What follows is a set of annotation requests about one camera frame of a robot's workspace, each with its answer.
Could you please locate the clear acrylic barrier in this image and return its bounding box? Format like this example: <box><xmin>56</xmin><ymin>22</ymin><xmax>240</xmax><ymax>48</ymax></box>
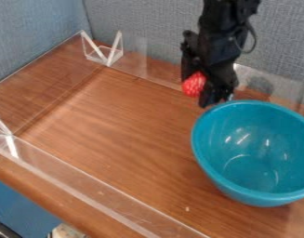
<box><xmin>0</xmin><ymin>119</ymin><xmax>208</xmax><ymax>238</ymax></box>
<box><xmin>80</xmin><ymin>31</ymin><xmax>304</xmax><ymax>106</ymax></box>

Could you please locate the blue plastic bowl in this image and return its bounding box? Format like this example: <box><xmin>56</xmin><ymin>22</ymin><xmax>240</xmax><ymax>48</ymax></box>
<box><xmin>191</xmin><ymin>100</ymin><xmax>304</xmax><ymax>207</ymax></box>

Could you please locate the red strawberry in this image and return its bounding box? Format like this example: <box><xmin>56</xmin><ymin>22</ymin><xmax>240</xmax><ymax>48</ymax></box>
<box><xmin>181</xmin><ymin>72</ymin><xmax>205</xmax><ymax>98</ymax></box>

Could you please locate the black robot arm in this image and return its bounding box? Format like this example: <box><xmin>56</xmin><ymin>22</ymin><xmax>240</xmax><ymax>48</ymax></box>
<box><xmin>180</xmin><ymin>0</ymin><xmax>260</xmax><ymax>108</ymax></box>

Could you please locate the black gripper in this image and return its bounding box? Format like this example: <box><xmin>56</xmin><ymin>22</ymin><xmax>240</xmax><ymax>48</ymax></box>
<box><xmin>180</xmin><ymin>30</ymin><xmax>239</xmax><ymax>108</ymax></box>

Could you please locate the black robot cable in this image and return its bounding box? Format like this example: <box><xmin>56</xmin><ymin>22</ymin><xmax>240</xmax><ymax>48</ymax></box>
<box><xmin>232</xmin><ymin>22</ymin><xmax>259</xmax><ymax>54</ymax></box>

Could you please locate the clear acrylic back barrier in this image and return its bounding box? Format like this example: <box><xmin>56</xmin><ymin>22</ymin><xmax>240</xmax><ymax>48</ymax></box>
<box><xmin>80</xmin><ymin>31</ymin><xmax>304</xmax><ymax>106</ymax></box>

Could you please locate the clear acrylic front barrier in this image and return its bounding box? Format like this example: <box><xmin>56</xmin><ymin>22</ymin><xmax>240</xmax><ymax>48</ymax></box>
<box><xmin>0</xmin><ymin>119</ymin><xmax>208</xmax><ymax>238</ymax></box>

